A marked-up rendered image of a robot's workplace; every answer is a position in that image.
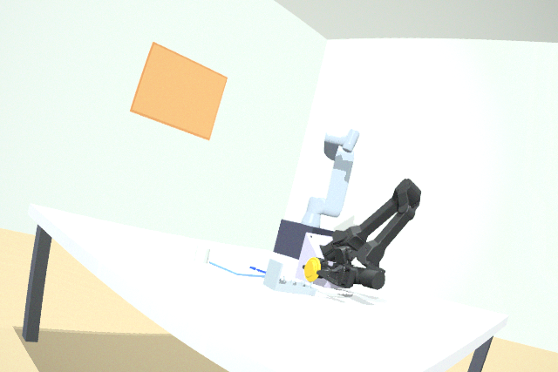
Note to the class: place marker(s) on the yellow plate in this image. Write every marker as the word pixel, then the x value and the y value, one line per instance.
pixel 310 269

